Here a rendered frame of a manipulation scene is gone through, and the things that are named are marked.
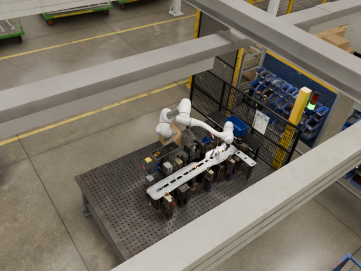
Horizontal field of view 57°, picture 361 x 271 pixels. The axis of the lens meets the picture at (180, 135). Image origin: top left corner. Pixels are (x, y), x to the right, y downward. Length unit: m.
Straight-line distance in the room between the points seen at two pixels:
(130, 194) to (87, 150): 1.81
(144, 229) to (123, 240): 0.25
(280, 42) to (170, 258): 0.99
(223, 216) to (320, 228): 4.59
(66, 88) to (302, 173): 0.80
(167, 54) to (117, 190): 3.00
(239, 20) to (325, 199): 4.45
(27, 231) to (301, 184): 4.38
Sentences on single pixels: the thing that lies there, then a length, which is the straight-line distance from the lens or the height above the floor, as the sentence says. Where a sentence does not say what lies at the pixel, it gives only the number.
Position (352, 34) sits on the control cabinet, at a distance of 10.18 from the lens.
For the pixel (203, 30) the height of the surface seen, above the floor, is 1.37.
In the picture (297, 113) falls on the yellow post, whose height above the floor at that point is 1.70.
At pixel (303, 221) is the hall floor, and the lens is 5.27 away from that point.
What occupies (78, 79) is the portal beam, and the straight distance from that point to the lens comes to 1.25.
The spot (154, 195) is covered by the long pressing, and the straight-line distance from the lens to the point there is 3.78.
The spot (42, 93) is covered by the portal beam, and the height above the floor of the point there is 3.33.
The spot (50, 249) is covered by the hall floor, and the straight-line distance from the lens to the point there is 4.73.
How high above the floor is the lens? 4.00
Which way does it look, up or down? 42 degrees down
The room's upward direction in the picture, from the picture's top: 6 degrees clockwise
